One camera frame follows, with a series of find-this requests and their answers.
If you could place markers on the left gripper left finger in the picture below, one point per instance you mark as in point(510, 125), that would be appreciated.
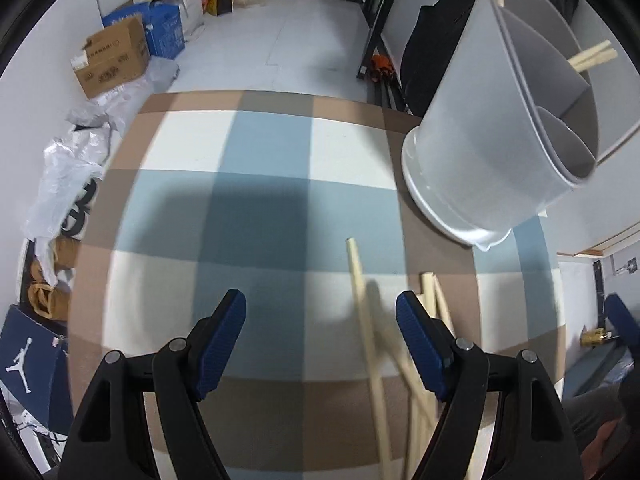
point(110, 436)

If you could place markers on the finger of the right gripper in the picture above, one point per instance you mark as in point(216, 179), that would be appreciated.
point(623, 321)

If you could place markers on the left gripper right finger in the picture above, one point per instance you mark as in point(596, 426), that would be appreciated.
point(532, 438)

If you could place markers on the wooden chopstick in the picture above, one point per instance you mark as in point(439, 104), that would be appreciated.
point(423, 407)
point(375, 380)
point(433, 300)

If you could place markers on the navy jordan shoe box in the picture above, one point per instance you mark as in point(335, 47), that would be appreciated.
point(34, 370)

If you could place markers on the wooden chopstick on mat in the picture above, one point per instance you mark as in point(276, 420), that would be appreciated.
point(433, 300)
point(423, 407)

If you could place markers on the brown shoe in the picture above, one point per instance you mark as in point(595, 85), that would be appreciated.
point(47, 301)

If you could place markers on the grey utensil holder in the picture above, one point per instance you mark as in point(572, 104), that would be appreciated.
point(512, 126)

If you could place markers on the white plastic bag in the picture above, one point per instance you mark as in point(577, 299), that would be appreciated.
point(72, 159)

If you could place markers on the checkered table mat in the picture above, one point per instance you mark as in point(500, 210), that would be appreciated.
point(260, 192)

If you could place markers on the black backpack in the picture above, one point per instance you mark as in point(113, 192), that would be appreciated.
point(429, 50)

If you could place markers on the black tripod stand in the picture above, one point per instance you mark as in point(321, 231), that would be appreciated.
point(386, 90)

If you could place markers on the grey mailer bag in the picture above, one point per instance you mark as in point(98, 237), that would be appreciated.
point(161, 73)

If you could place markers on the brown cardboard box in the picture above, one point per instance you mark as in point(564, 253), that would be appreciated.
point(115, 55)

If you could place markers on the blue cardboard box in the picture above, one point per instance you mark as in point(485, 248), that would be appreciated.
point(161, 23)

